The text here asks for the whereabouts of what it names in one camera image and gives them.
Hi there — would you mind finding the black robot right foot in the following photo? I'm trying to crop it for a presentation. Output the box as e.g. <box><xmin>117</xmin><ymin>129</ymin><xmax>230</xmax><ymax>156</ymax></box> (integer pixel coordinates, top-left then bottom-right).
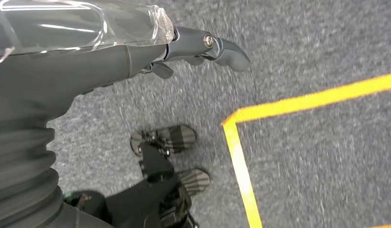
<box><xmin>177</xmin><ymin>168</ymin><xmax>211</xmax><ymax>197</ymax></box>

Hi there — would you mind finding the yellow floor tape square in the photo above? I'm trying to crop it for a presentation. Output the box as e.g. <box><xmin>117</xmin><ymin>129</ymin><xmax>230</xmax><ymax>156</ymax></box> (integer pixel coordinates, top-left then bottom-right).
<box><xmin>221</xmin><ymin>72</ymin><xmax>391</xmax><ymax>228</ymax></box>

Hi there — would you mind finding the black robot left leg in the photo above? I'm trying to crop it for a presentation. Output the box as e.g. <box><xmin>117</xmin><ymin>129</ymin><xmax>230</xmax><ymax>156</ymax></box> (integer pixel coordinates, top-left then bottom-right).
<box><xmin>63</xmin><ymin>143</ymin><xmax>200</xmax><ymax>228</ymax></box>

